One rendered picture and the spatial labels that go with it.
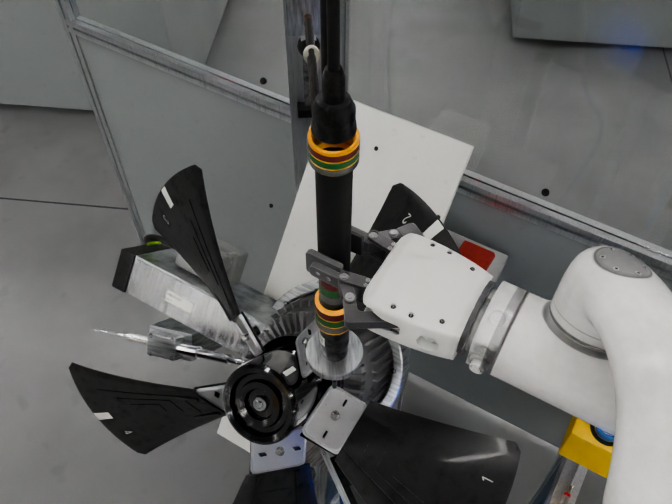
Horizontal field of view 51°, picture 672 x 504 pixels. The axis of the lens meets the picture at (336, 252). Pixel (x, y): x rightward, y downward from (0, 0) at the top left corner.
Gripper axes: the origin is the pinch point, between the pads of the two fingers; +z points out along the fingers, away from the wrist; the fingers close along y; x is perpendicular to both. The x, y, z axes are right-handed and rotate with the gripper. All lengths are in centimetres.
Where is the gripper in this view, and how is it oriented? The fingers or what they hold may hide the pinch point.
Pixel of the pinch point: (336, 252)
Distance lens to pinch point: 70.0
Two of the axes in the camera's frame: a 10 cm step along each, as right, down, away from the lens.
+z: -8.6, -4.0, 3.0
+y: 5.1, -6.8, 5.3
